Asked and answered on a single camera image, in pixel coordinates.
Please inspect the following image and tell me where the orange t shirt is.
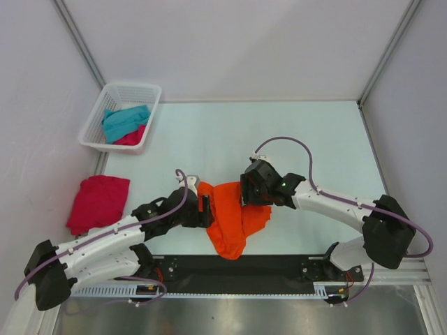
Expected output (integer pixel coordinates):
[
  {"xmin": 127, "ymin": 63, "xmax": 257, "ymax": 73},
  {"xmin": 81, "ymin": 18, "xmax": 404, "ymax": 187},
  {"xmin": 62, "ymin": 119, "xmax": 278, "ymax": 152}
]
[{"xmin": 198, "ymin": 181, "xmax": 272, "ymax": 260}]

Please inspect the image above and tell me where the white plastic mesh basket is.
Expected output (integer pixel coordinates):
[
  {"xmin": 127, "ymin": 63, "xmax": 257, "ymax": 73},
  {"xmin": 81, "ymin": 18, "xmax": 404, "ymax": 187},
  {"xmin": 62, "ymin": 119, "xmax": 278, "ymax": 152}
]
[{"xmin": 78, "ymin": 82, "xmax": 162, "ymax": 155}]

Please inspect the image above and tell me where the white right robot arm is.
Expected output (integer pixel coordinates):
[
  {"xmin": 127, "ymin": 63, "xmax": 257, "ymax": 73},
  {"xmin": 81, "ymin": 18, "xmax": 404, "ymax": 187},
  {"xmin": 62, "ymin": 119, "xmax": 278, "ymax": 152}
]
[{"xmin": 240, "ymin": 159, "xmax": 416, "ymax": 281}]

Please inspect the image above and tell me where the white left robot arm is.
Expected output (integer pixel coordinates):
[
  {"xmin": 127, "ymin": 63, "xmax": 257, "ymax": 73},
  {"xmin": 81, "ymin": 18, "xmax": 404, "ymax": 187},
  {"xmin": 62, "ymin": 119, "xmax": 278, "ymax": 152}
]
[{"xmin": 24, "ymin": 187, "xmax": 214, "ymax": 311}]

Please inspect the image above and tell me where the folded red t shirt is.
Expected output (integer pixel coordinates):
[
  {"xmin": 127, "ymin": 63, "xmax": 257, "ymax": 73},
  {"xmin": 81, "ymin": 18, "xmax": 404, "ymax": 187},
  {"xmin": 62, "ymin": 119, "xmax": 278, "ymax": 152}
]
[{"xmin": 66, "ymin": 174, "xmax": 131, "ymax": 236}]

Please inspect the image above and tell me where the pink t shirt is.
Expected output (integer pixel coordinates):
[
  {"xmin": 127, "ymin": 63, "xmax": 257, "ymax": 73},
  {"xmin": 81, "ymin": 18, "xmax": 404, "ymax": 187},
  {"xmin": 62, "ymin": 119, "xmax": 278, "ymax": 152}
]
[{"xmin": 113, "ymin": 125, "xmax": 146, "ymax": 146}]

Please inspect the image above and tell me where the teal t shirt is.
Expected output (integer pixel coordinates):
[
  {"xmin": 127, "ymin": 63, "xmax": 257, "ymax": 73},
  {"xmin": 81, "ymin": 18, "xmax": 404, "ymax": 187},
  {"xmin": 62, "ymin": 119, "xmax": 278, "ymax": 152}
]
[{"xmin": 101, "ymin": 105, "xmax": 151, "ymax": 144}]

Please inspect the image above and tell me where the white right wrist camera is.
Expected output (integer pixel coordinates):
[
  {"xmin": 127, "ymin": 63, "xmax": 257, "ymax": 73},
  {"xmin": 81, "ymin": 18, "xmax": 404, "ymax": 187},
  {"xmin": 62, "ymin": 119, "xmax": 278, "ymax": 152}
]
[{"xmin": 249, "ymin": 152, "xmax": 272, "ymax": 164}]

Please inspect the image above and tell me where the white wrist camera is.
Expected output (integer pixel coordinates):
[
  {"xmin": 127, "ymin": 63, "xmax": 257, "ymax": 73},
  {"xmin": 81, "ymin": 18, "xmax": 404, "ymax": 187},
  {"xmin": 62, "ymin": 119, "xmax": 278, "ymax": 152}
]
[
  {"xmin": 176, "ymin": 174, "xmax": 200, "ymax": 195},
  {"xmin": 249, "ymin": 152, "xmax": 272, "ymax": 164}
]

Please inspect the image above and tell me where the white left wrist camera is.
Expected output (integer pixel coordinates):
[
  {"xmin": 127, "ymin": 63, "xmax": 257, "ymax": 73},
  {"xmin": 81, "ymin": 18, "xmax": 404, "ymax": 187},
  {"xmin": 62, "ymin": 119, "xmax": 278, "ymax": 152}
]
[{"xmin": 176, "ymin": 174, "xmax": 200, "ymax": 195}]

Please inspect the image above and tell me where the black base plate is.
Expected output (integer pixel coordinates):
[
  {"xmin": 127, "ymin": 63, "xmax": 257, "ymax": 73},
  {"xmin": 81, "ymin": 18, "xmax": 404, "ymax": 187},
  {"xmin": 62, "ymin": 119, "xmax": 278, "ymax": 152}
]
[{"xmin": 133, "ymin": 255, "xmax": 364, "ymax": 288}]

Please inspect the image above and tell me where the white slotted cable duct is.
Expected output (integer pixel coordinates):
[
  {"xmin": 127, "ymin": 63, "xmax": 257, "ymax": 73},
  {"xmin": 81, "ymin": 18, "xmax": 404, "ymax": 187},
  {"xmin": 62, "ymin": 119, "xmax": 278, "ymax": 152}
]
[{"xmin": 71, "ymin": 282, "xmax": 348, "ymax": 300}]

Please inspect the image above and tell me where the aluminium frame rail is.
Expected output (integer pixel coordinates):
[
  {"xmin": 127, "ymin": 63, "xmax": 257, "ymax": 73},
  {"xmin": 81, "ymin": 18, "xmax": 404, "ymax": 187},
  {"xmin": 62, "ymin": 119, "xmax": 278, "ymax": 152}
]
[{"xmin": 370, "ymin": 258, "xmax": 432, "ymax": 285}]

